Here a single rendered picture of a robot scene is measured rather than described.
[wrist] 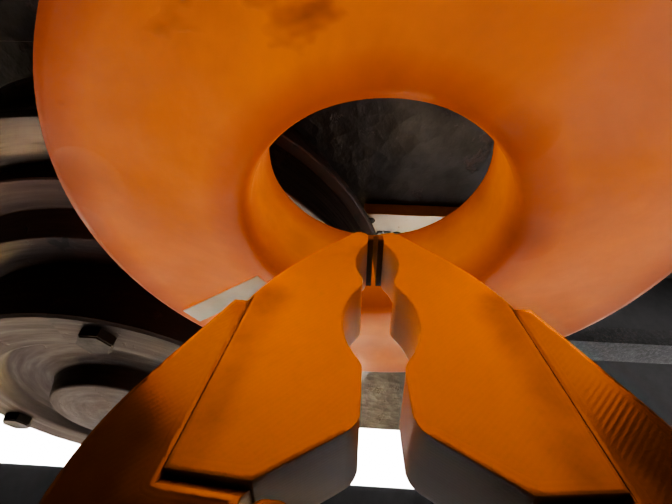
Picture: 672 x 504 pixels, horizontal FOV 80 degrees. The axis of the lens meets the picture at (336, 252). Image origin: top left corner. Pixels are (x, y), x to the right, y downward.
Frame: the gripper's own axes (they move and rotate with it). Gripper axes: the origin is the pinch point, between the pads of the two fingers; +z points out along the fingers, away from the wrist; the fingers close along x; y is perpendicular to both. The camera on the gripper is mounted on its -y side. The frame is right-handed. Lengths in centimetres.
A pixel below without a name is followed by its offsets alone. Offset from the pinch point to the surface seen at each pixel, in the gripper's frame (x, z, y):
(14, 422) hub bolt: -32.2, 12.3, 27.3
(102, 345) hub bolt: -17.2, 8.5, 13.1
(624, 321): 552, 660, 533
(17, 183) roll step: -23.3, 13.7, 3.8
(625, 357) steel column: 344, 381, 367
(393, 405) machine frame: 9, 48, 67
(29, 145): -22.4, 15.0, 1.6
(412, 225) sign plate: 6.1, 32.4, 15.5
